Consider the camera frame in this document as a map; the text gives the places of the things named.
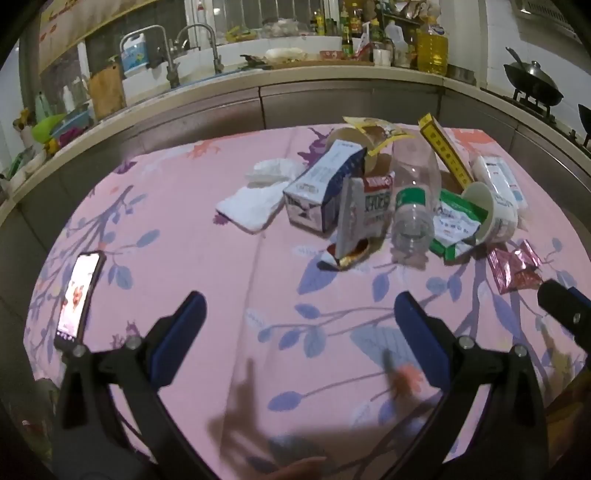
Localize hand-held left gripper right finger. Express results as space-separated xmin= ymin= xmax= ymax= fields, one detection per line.
xmin=365 ymin=291 xmax=550 ymax=480

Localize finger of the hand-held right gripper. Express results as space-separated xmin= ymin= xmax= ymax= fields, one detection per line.
xmin=537 ymin=278 xmax=591 ymax=360

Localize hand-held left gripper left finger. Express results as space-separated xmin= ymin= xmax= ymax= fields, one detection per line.
xmin=51 ymin=291 xmax=218 ymax=480

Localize pink foil wrapper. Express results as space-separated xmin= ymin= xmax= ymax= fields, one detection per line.
xmin=487 ymin=240 xmax=544 ymax=295

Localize red gold candy wrapper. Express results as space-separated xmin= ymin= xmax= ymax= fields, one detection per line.
xmin=318 ymin=239 xmax=371 ymax=273

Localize white paper bowl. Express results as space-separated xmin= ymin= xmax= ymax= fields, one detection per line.
xmin=462 ymin=181 xmax=519 ymax=244

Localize clear plastic bottle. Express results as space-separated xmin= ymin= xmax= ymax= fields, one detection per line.
xmin=390 ymin=136 xmax=443 ymax=267

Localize green white packet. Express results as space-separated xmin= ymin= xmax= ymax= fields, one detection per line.
xmin=429 ymin=189 xmax=489 ymax=264

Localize white paper towel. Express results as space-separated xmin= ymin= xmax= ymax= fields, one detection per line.
xmin=215 ymin=184 xmax=284 ymax=233

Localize red white packet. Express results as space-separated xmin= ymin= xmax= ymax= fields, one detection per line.
xmin=362 ymin=173 xmax=396 ymax=232

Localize white tissue packet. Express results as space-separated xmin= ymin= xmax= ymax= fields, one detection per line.
xmin=471 ymin=155 xmax=528 ymax=222

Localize white tissue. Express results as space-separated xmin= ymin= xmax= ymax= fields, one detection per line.
xmin=245 ymin=158 xmax=302 ymax=188

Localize paper cup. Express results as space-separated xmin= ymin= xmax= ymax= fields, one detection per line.
xmin=330 ymin=127 xmax=394 ymax=178

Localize blue white milk carton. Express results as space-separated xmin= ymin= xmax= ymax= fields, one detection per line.
xmin=283 ymin=140 xmax=366 ymax=237

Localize long yellow box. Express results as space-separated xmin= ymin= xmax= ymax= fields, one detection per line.
xmin=418 ymin=113 xmax=476 ymax=186

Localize pink floral tablecloth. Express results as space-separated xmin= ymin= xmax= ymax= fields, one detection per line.
xmin=23 ymin=124 xmax=591 ymax=480

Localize black smartphone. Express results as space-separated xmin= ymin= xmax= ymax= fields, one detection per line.
xmin=53 ymin=250 xmax=107 ymax=352

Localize black gas stove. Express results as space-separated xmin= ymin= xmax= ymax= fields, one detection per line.
xmin=485 ymin=88 xmax=591 ymax=155

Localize black wok with metal lid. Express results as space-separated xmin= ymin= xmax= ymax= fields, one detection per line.
xmin=503 ymin=46 xmax=565 ymax=107

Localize blue plastic basin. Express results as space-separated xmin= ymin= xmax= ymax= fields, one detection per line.
xmin=51 ymin=104 xmax=92 ymax=139

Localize square wooden cutting board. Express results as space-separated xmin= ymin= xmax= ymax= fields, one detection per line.
xmin=88 ymin=65 xmax=126 ymax=121

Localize chrome faucet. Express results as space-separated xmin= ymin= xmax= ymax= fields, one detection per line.
xmin=154 ymin=25 xmax=186 ymax=89
xmin=177 ymin=23 xmax=225 ymax=75

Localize kitchen counter grey cabinets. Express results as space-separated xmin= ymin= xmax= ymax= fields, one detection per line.
xmin=0 ymin=60 xmax=591 ymax=296

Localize blue white detergent jug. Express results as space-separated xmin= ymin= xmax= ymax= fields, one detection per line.
xmin=120 ymin=33 xmax=150 ymax=77

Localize white plastic bag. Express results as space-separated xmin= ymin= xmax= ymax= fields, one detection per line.
xmin=265 ymin=47 xmax=308 ymax=64

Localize large yellow oil bottle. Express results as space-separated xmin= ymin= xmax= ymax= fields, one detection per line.
xmin=417 ymin=16 xmax=450 ymax=77

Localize translucent plastic jug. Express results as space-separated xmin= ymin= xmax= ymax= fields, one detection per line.
xmin=385 ymin=23 xmax=410 ymax=68

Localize dark sauce bottle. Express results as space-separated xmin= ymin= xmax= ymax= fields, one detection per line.
xmin=341 ymin=4 xmax=354 ymax=56

